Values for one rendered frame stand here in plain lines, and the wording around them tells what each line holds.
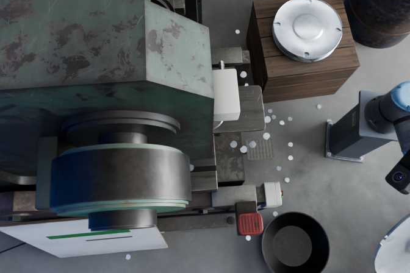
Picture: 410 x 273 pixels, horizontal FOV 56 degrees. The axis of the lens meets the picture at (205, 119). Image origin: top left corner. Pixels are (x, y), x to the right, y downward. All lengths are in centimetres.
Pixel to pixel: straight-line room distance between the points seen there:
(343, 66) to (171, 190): 137
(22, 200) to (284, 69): 112
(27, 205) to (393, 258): 89
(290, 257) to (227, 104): 141
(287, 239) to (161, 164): 146
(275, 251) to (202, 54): 150
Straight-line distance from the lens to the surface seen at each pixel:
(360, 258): 199
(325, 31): 176
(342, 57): 177
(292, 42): 170
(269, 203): 125
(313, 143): 198
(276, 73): 167
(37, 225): 141
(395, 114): 144
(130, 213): 50
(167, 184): 47
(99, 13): 44
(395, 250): 101
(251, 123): 113
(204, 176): 117
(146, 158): 47
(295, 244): 190
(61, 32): 44
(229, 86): 57
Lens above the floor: 186
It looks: 73 degrees down
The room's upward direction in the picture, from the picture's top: 2 degrees counter-clockwise
